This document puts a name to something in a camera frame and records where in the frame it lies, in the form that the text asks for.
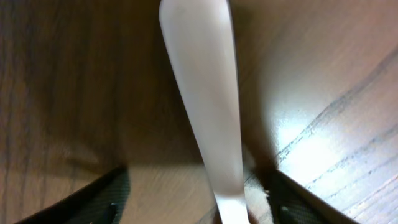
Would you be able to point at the white plastic fork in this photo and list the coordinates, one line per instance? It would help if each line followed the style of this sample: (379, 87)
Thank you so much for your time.
(199, 39)

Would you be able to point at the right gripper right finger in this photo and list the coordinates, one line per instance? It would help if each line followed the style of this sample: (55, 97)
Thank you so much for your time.
(290, 203)

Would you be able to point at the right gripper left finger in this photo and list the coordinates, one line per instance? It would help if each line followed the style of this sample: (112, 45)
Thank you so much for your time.
(101, 201)

